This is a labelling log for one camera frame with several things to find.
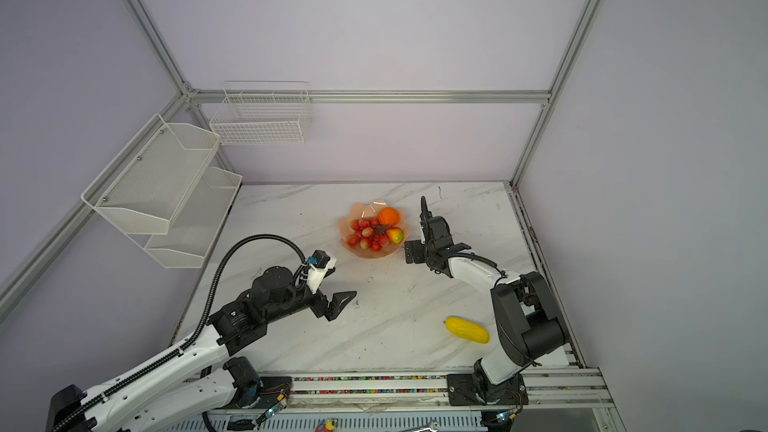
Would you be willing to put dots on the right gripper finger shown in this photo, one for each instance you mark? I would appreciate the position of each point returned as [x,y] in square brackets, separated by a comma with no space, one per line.
[425,216]
[415,252]

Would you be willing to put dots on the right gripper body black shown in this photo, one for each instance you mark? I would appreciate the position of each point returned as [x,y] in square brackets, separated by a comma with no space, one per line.
[429,252]

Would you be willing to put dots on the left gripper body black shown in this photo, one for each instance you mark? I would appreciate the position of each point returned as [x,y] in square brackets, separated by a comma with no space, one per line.
[299,300]

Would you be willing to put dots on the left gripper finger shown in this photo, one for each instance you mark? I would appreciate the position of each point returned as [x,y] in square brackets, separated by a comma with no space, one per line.
[338,303]
[320,305]

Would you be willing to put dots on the red yellow mango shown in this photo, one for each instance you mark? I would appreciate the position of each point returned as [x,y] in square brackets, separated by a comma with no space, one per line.
[395,234]

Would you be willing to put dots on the orange fake fruit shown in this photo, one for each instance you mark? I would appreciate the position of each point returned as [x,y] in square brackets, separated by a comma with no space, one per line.
[388,217]

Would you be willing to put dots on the yellow fake fruit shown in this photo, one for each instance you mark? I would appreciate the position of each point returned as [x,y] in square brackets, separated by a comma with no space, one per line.
[467,330]

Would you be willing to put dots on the red grape bunch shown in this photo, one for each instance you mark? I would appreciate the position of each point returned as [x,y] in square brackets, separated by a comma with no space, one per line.
[367,234]

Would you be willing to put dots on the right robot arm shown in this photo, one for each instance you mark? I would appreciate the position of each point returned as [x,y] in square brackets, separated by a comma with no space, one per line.
[528,319]

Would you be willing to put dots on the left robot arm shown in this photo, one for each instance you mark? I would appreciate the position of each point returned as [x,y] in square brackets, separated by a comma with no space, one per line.
[205,370]

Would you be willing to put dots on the pink lotus fruit bowl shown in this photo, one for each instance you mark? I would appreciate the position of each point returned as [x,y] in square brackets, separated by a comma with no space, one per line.
[371,210]

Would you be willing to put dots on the white mesh lower shelf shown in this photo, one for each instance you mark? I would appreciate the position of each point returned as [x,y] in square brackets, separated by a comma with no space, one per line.
[197,226]

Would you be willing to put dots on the white mesh shelf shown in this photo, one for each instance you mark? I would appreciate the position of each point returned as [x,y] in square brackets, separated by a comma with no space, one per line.
[197,226]
[143,191]

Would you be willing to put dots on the colourful small toy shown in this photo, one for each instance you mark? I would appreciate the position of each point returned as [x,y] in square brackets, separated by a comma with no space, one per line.
[327,426]

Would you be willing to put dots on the white mesh upper shelf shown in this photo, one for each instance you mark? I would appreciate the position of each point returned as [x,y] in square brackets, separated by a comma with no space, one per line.
[143,191]

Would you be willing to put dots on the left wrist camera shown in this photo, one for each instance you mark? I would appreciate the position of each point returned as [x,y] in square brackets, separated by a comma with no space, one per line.
[319,265]

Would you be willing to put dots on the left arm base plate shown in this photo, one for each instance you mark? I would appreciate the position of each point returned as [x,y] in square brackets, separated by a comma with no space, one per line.
[264,393]

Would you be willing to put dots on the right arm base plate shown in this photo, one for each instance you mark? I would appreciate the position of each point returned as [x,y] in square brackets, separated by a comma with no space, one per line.
[474,390]

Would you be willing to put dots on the white wire basket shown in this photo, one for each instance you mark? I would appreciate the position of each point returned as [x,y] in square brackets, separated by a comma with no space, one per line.
[263,113]

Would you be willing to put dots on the aluminium front rail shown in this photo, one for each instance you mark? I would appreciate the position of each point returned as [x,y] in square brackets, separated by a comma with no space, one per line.
[535,388]

